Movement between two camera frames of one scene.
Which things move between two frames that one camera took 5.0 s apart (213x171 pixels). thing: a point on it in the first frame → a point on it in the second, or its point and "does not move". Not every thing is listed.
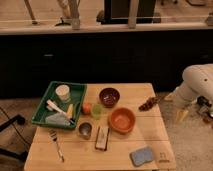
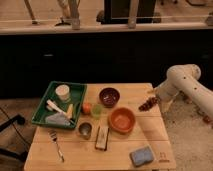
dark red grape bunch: (149, 103) does not move
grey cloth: (58, 118) does not move
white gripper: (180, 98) → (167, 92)
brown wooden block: (102, 138) does not move
